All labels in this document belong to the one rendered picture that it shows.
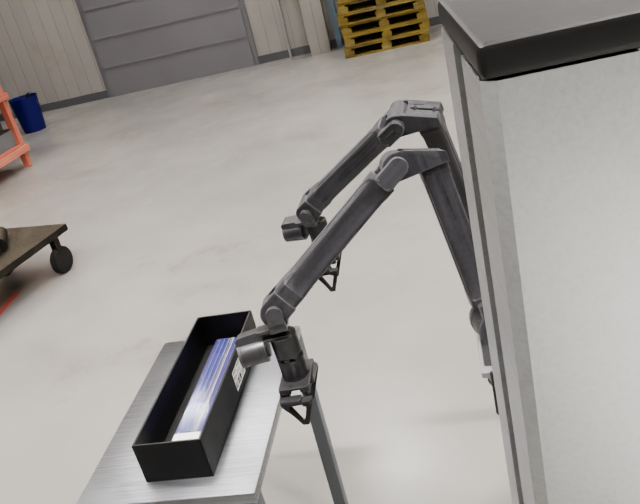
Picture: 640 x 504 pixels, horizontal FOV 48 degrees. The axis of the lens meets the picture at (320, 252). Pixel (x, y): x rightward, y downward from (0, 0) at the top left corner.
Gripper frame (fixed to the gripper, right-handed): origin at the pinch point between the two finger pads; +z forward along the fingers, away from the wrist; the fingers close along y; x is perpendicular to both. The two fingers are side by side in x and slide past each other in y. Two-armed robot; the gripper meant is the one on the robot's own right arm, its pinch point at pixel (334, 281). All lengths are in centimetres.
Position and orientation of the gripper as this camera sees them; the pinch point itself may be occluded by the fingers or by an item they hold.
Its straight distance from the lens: 208.2
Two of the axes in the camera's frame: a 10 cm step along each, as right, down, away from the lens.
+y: -1.2, 4.5, -8.8
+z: 2.7, 8.7, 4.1
